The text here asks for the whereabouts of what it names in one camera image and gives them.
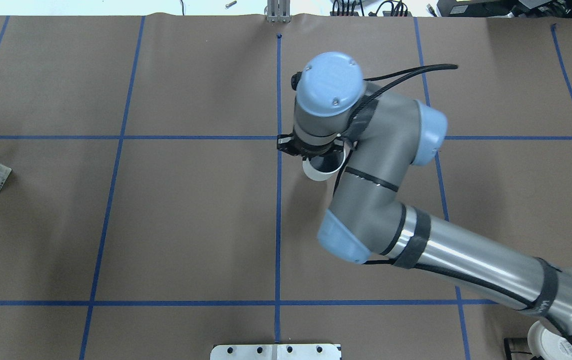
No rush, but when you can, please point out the white mug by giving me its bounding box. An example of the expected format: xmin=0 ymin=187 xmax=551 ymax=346
xmin=302 ymin=145 xmax=350 ymax=182

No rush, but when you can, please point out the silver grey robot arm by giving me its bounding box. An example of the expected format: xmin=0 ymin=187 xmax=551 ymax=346
xmin=277 ymin=51 xmax=572 ymax=343

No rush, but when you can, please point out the black cable bundle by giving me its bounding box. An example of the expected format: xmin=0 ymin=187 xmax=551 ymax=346
xmin=331 ymin=0 xmax=414 ymax=18

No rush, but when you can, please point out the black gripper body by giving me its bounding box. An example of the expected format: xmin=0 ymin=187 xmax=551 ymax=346
xmin=276 ymin=133 xmax=344 ymax=158

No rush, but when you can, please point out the black wire cup rack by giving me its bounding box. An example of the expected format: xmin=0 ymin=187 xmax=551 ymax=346
xmin=503 ymin=337 xmax=540 ymax=360

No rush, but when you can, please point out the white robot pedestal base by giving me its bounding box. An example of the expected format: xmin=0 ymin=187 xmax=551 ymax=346
xmin=210 ymin=343 xmax=343 ymax=360

